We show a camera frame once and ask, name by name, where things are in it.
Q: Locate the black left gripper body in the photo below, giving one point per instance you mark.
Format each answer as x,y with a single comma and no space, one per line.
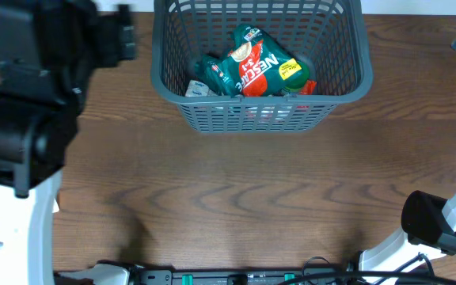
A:
84,36

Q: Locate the clear bag of tissue packs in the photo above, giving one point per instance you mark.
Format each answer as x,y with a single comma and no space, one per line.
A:
199,89

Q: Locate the green Nescafe coffee bag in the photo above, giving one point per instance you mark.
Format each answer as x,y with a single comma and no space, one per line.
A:
256,66

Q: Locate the green lid jar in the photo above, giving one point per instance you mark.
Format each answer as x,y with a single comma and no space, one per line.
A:
297,84

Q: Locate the orange spaghetti packet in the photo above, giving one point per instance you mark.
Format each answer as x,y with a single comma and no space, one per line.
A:
308,88

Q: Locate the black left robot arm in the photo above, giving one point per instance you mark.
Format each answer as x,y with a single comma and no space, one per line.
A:
49,51

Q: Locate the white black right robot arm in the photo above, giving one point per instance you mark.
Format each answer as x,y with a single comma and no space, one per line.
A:
427,232

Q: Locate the grey plastic basket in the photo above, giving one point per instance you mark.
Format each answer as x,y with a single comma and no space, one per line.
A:
330,37

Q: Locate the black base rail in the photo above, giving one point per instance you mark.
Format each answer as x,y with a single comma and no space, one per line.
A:
120,273

